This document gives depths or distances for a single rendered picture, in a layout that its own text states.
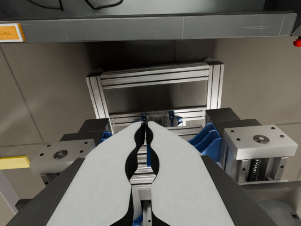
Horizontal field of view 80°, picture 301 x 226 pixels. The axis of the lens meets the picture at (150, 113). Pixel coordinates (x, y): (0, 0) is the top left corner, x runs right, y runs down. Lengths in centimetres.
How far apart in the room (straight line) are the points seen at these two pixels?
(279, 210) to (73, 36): 57
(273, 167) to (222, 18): 38
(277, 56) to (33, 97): 184
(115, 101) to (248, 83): 101
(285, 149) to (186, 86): 80
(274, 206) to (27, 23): 64
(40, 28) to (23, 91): 132
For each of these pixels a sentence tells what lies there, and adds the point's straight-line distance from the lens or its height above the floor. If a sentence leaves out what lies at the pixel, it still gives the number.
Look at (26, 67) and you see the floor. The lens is 163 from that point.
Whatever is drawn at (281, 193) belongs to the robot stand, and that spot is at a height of 104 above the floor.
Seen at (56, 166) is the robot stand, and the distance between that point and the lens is 51.
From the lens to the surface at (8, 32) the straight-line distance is 44.
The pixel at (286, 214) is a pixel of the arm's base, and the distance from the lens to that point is 55.
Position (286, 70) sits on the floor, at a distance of 169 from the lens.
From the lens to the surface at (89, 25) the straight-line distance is 39.
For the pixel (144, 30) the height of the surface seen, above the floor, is 95.
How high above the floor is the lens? 132
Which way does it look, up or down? 62 degrees down
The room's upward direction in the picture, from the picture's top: 180 degrees clockwise
